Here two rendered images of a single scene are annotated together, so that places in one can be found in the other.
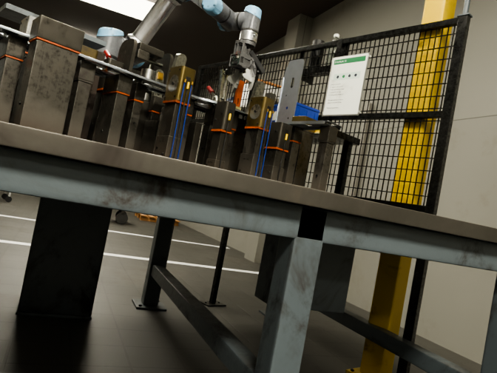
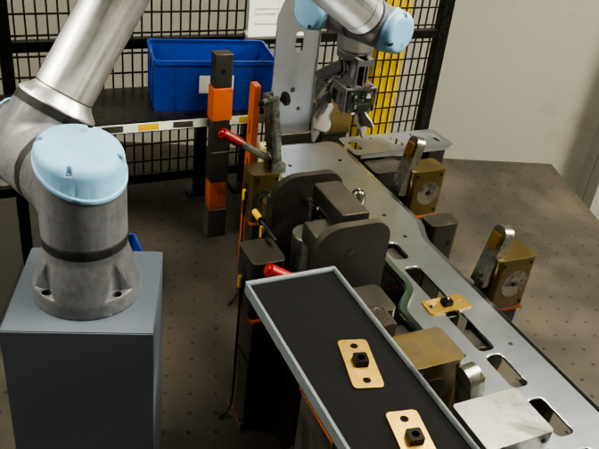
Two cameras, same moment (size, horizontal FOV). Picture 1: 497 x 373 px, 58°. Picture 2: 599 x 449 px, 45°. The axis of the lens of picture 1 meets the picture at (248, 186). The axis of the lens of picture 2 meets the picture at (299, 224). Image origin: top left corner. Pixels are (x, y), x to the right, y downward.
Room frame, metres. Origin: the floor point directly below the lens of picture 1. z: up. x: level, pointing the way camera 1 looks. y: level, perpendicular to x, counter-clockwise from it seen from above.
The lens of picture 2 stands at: (1.63, 1.51, 1.75)
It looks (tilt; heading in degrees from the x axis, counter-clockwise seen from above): 31 degrees down; 283
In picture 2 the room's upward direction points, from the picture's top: 7 degrees clockwise
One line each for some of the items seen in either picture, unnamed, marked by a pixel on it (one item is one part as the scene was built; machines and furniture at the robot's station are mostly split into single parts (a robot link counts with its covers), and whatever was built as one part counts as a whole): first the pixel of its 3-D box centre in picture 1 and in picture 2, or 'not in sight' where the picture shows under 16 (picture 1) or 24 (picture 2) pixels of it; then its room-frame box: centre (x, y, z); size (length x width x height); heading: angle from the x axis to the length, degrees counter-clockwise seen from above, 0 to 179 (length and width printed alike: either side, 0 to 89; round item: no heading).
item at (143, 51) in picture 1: (136, 106); (313, 315); (1.82, 0.51, 0.94); 0.18 x 0.13 x 0.49; 131
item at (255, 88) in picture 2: (231, 132); (248, 186); (2.09, 0.13, 0.95); 0.03 x 0.01 x 0.50; 131
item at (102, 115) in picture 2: (276, 135); (187, 105); (2.34, -0.09, 1.01); 0.90 x 0.22 x 0.03; 41
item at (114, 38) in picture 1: (109, 42); (79, 184); (2.11, 0.77, 1.27); 0.13 x 0.12 x 0.14; 151
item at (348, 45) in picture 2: (248, 38); (357, 39); (1.89, 0.12, 1.33); 0.08 x 0.08 x 0.05
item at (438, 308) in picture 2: not in sight; (447, 302); (1.60, 0.45, 1.01); 0.08 x 0.04 x 0.01; 40
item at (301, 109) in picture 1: (287, 121); (210, 74); (2.30, -0.13, 1.09); 0.30 x 0.17 x 0.13; 33
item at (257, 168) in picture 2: not in sight; (251, 239); (2.04, 0.22, 0.87); 0.10 x 0.07 x 0.35; 41
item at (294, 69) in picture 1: (288, 95); (295, 66); (2.07, -0.11, 1.17); 0.12 x 0.01 x 0.34; 41
